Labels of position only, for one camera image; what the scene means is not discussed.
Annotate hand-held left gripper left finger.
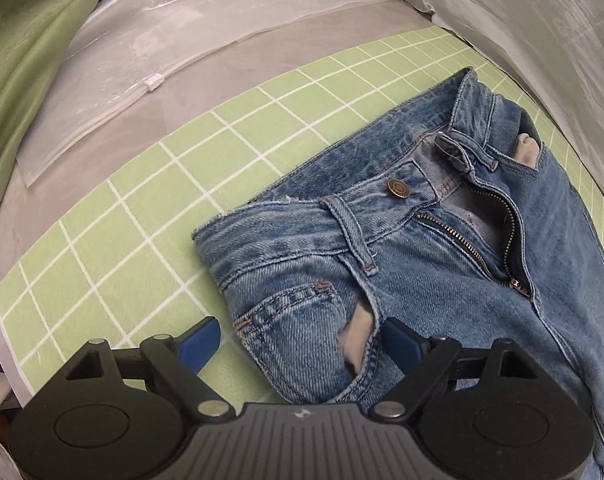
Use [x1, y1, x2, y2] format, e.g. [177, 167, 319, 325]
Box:
[66, 316, 229, 418]

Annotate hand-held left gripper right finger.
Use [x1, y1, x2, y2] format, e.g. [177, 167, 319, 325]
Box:
[372, 317, 540, 419]

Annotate blue denim jeans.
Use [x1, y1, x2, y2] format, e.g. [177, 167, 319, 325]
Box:
[191, 66, 604, 480]

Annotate green grid cutting mat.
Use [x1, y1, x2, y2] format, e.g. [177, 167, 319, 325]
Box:
[0, 26, 604, 397]

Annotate clear plastic zip bag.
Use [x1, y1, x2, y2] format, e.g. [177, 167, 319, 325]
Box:
[16, 0, 413, 189]

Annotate white plastic packaging bag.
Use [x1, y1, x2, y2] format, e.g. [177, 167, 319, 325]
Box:
[406, 0, 604, 171]

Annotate green cloth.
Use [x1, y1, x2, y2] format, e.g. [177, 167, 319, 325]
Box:
[0, 0, 153, 247]

